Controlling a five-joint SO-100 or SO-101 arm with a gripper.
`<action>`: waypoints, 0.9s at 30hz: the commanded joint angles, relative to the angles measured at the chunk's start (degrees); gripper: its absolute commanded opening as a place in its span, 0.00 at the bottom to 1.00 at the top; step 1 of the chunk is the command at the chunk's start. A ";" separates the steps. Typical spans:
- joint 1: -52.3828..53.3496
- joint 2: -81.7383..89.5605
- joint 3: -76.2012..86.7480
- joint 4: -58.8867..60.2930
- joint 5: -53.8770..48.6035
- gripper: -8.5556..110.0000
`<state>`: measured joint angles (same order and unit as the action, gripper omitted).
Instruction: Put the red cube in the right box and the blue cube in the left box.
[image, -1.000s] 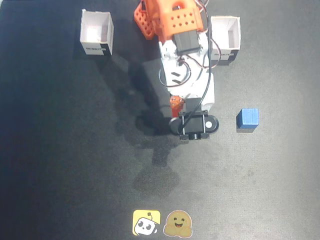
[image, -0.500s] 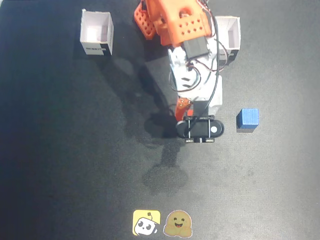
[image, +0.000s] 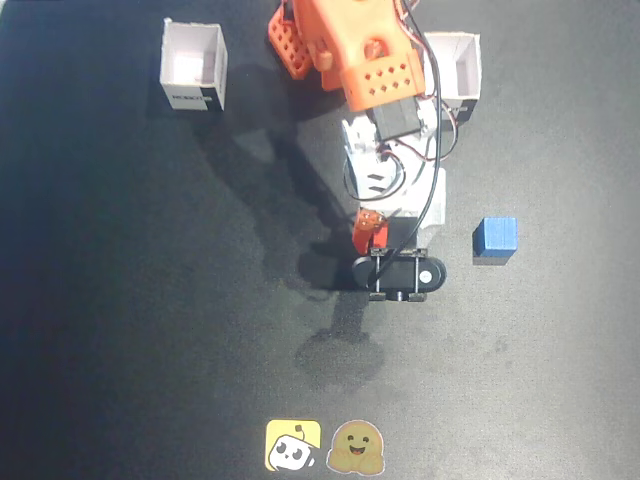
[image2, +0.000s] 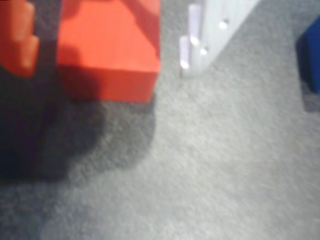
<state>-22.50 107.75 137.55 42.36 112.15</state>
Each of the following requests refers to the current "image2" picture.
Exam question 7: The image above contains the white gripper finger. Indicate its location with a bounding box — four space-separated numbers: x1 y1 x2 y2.
179 0 261 79

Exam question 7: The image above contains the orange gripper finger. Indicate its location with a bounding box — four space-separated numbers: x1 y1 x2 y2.
0 0 41 79

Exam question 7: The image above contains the red cube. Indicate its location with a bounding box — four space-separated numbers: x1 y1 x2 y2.
56 0 162 104

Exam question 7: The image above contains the blue cube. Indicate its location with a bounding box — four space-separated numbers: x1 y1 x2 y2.
295 14 320 96

